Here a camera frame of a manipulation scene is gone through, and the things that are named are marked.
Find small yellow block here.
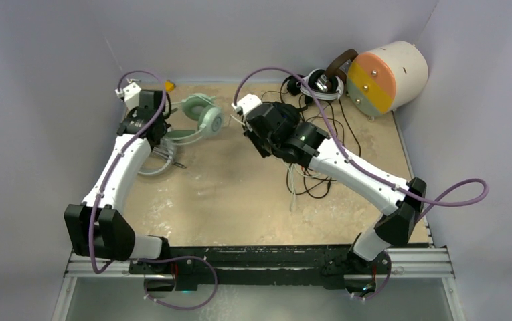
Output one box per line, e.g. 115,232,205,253
163,80,176,92

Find white grey headphones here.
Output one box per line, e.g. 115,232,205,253
138,140,187,177

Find small black on-ear headphones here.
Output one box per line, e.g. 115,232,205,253
280,74,305,96

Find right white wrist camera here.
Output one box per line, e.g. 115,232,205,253
231,94,262,119

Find white black headphones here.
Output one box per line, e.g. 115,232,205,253
299,68,345,101

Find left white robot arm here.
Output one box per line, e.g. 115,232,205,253
64,89,171,274

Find mint green headphones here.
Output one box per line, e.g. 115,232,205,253
163,93,225,146

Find dark brown headphone cable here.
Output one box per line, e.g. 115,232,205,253
260,86,363,200

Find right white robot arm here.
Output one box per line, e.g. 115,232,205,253
234,94,426,272

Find round pastel drawer cabinet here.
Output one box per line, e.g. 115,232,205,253
347,41,429,118

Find brown headphones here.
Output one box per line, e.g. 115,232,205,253
324,49,358,84

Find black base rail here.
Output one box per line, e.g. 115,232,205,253
62,235,454,294

